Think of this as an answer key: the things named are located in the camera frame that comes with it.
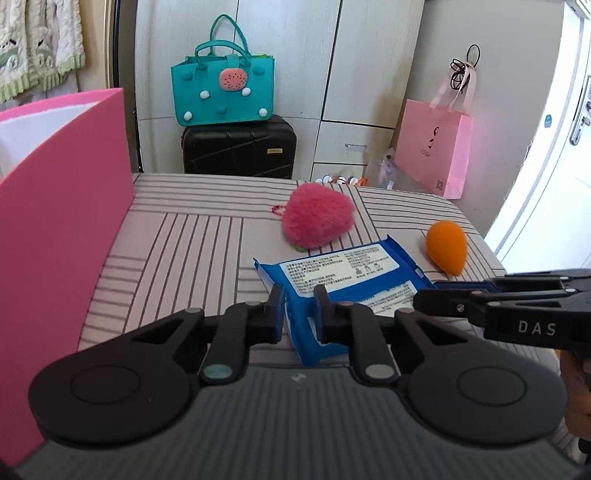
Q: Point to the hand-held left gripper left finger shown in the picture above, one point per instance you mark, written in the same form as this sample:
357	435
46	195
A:
276	318

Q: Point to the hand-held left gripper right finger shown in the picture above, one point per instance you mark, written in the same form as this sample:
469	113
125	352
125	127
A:
321	318

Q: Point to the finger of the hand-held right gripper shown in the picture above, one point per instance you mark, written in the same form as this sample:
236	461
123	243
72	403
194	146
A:
443	304
531	281

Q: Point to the blue wet wipes pack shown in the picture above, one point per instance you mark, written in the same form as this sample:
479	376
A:
341	272

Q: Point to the person's right hand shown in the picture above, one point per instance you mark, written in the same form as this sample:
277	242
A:
577	392

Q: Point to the orange makeup sponge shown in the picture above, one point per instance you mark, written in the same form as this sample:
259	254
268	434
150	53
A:
445	247

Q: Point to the white door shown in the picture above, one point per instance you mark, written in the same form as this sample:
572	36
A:
545	184

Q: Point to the pink plush strawberry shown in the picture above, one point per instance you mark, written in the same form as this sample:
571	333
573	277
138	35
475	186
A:
314	217

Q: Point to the striped pink tablecloth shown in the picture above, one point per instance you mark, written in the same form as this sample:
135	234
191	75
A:
184	240

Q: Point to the clear bag of snacks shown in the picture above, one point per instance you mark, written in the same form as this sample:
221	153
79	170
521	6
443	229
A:
383	170

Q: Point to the pink paper bag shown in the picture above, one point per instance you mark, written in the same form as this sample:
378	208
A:
429	143

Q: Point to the black suitcase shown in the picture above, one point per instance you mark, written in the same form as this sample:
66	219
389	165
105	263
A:
231	147

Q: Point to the teal felt handbag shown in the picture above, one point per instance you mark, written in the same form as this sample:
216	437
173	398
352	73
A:
207	92

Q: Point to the white wardrobe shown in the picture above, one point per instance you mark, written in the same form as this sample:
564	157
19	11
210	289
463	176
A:
369	69

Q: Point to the white knitted cardigan green trim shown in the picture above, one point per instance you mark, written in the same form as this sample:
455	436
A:
46	37

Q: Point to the dark metal door frame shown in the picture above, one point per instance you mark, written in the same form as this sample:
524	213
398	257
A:
122	46

